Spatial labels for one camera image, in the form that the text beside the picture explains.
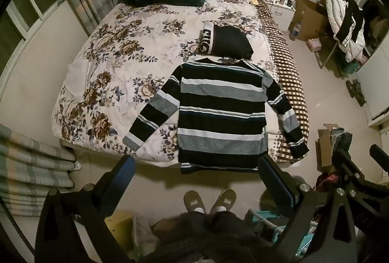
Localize pink tissue pack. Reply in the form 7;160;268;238
307;37;323;52

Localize person's dark trousers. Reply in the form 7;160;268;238
152;211;271;263

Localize plastic water bottle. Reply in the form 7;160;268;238
290;21;302;40

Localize floral bed blanket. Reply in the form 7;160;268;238
51;0;284;168

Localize window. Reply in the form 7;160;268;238
0;0;66;75

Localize green storage box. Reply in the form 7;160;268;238
343;61;361;75

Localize dark patterned slipper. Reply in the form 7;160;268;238
354;84;367;107
346;78;360;98

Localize yellow box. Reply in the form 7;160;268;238
105;211;134;251

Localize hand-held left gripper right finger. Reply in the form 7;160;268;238
257;154;359;263

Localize teal plastic rack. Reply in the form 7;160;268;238
246;208;289;251

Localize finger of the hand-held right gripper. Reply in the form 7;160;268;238
332;132;365;181
369;144;389;168

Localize folded black garment white band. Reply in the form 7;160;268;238
199;21;254;61

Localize brown white checked blanket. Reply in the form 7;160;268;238
255;0;310;164

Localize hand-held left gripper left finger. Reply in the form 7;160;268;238
34;155;136;263

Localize clear plastic bag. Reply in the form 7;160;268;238
132;214;159;263

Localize small open cardboard box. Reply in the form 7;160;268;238
316;123;345;172

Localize black grey white striped sweater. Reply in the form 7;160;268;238
122;58;310;175

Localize metal frame chair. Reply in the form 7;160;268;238
314;32;344;75

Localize large cardboard box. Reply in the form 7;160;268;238
292;0;330;42

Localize white cloth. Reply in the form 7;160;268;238
65;61;98;99

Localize white nightstand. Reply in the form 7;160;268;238
258;0;296;32

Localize black garment with white stripes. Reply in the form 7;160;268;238
334;0;365;46

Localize person's left grey slipper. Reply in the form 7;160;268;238
183;189;207;215

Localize red cloth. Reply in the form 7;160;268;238
316;173;339;191

